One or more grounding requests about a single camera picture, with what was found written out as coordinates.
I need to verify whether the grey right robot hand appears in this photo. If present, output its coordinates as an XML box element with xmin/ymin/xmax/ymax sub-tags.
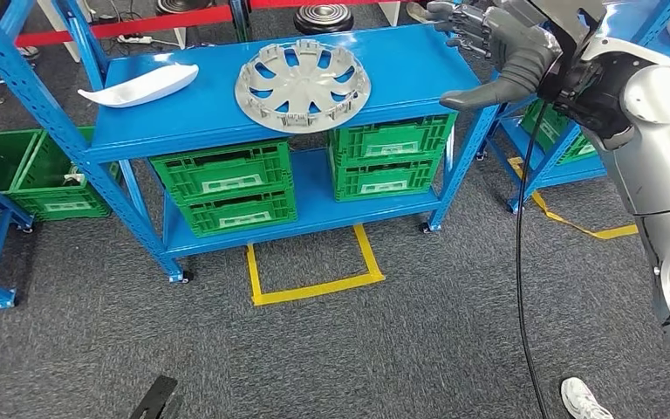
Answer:
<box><xmin>425</xmin><ymin>0</ymin><xmax>564</xmax><ymax>112</ymax></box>

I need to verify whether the grey plastic wheel hubcap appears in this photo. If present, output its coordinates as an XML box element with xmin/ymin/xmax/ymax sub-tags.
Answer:
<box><xmin>234</xmin><ymin>38</ymin><xmax>372</xmax><ymax>134</ymax></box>

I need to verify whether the white desk panel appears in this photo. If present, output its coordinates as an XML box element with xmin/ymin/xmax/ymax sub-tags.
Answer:
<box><xmin>378</xmin><ymin>0</ymin><xmax>402</xmax><ymax>27</ymax></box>
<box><xmin>37</xmin><ymin>0</ymin><xmax>85</xmax><ymax>64</ymax></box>

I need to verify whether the yellow floor tape line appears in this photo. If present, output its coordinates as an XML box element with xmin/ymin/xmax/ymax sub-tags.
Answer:
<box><xmin>507</xmin><ymin>155</ymin><xmax>639</xmax><ymax>241</ymax></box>

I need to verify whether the black round stool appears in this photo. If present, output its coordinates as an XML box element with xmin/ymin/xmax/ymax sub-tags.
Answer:
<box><xmin>293</xmin><ymin>3</ymin><xmax>354</xmax><ymax>35</ymax></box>
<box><xmin>155</xmin><ymin>0</ymin><xmax>215</xmax><ymax>16</ymax></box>

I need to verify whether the yellow floor tape square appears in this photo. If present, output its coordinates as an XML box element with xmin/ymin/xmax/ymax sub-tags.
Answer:
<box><xmin>245</xmin><ymin>223</ymin><xmax>386</xmax><ymax>307</ymax></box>

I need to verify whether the person's white shoe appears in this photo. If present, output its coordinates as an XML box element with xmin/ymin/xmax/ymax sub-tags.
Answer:
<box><xmin>560</xmin><ymin>376</ymin><xmax>617</xmax><ymax>419</ymax></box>

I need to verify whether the red barrier belt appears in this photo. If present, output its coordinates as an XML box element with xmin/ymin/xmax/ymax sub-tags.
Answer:
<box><xmin>0</xmin><ymin>0</ymin><xmax>417</xmax><ymax>56</ymax></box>

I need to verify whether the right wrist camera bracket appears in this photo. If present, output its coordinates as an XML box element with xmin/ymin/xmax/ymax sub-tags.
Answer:
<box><xmin>499</xmin><ymin>0</ymin><xmax>608</xmax><ymax>59</ymax></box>

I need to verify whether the black cable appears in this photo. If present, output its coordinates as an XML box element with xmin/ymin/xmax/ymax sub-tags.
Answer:
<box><xmin>514</xmin><ymin>100</ymin><xmax>553</xmax><ymax>419</ymax></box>

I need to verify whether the chrome stanchion post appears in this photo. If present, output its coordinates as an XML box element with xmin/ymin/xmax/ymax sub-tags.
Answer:
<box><xmin>228</xmin><ymin>0</ymin><xmax>252</xmax><ymax>43</ymax></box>

